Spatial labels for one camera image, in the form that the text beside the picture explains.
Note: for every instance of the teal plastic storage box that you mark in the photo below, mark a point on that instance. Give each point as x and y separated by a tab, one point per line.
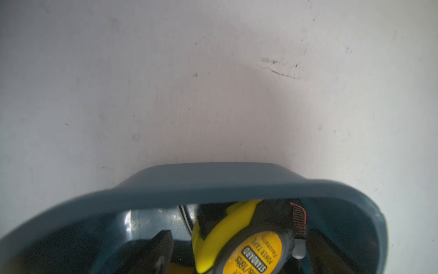
144	225

